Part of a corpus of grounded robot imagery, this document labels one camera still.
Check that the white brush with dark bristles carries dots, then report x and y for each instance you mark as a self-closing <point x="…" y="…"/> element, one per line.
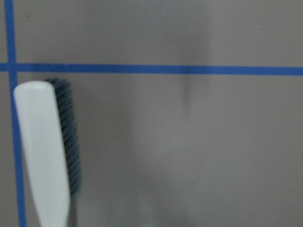
<point x="51" y="148"/>

